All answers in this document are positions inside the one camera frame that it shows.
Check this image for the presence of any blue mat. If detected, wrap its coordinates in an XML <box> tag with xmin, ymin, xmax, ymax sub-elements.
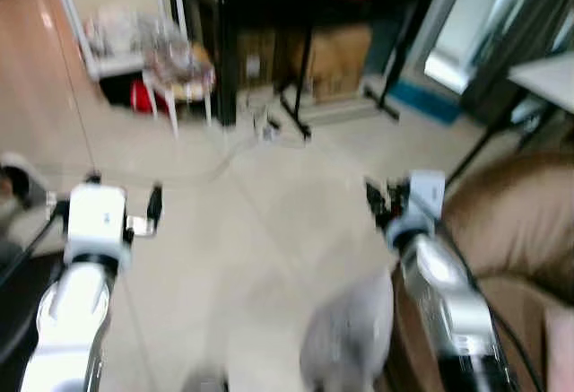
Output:
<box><xmin>388</xmin><ymin>78</ymin><xmax>465</xmax><ymax>126</ymax></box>

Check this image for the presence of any grey robot right leg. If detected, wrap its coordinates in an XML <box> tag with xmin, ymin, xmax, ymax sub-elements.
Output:
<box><xmin>299</xmin><ymin>269</ymin><xmax>396</xmax><ymax>392</ymax></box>

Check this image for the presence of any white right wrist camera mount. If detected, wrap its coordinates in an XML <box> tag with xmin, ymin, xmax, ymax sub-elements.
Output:
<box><xmin>406</xmin><ymin>170</ymin><xmax>448</xmax><ymax>231</ymax></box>

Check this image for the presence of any white frame shelf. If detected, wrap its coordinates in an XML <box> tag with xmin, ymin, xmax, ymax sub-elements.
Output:
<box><xmin>47</xmin><ymin>0</ymin><xmax>173</xmax><ymax>82</ymax></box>

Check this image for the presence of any white table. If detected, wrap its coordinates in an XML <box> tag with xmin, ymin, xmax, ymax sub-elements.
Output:
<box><xmin>446</xmin><ymin>51</ymin><xmax>574</xmax><ymax>188</ymax></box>

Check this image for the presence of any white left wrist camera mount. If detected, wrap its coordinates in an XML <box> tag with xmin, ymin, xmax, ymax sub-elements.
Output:
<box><xmin>65</xmin><ymin>183</ymin><xmax>132</xmax><ymax>255</ymax></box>

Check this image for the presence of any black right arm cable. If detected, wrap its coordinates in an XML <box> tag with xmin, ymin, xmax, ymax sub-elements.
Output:
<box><xmin>438</xmin><ymin>217</ymin><xmax>545</xmax><ymax>392</ymax></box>

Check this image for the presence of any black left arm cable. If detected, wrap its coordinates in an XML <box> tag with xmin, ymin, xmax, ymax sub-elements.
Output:
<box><xmin>0</xmin><ymin>217</ymin><xmax>65</xmax><ymax>291</ymax></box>

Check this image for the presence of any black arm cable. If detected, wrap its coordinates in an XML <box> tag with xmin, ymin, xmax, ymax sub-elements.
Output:
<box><xmin>0</xmin><ymin>217</ymin><xmax>65</xmax><ymax>291</ymax></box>
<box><xmin>438</xmin><ymin>217</ymin><xmax>545</xmax><ymax>392</ymax></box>

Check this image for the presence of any white stool with clutter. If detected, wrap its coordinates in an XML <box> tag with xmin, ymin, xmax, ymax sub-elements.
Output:
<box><xmin>142</xmin><ymin>22</ymin><xmax>218</xmax><ymax>137</ymax></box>

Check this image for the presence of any black round seat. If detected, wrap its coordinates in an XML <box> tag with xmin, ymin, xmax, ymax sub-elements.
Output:
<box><xmin>0</xmin><ymin>244</ymin><xmax>57</xmax><ymax>366</ymax></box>

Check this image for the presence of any brown leather sofa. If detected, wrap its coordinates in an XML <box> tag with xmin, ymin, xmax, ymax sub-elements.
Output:
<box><xmin>384</xmin><ymin>148</ymin><xmax>574</xmax><ymax>392</ymax></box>

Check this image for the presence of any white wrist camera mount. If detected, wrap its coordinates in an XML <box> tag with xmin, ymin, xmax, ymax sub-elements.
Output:
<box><xmin>65</xmin><ymin>183</ymin><xmax>132</xmax><ymax>255</ymax></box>
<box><xmin>406</xmin><ymin>170</ymin><xmax>448</xmax><ymax>231</ymax></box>

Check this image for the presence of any red container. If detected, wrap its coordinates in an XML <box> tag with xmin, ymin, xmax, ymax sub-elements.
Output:
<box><xmin>129</xmin><ymin>80</ymin><xmax>170</xmax><ymax>115</ymax></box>

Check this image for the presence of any black metal rack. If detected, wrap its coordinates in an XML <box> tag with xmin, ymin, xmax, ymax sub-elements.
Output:
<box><xmin>164</xmin><ymin>0</ymin><xmax>447</xmax><ymax>140</ymax></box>

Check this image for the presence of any white grey rounded object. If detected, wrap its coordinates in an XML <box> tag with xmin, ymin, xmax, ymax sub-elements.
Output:
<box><xmin>0</xmin><ymin>152</ymin><xmax>50</xmax><ymax>209</ymax></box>

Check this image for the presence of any leaning mirror panel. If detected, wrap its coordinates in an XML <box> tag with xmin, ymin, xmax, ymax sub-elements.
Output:
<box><xmin>422</xmin><ymin>0</ymin><xmax>536</xmax><ymax>97</ymax></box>

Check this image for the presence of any large cardboard box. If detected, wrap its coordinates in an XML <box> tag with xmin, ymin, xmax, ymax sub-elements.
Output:
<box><xmin>303</xmin><ymin>22</ymin><xmax>374</xmax><ymax>104</ymax></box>

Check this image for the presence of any small cardboard box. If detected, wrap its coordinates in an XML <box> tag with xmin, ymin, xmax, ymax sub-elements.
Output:
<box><xmin>237</xmin><ymin>28</ymin><xmax>281</xmax><ymax>90</ymax></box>

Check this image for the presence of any pink cushion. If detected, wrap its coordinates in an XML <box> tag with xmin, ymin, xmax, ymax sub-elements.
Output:
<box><xmin>545</xmin><ymin>306</ymin><xmax>574</xmax><ymax>392</ymax></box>

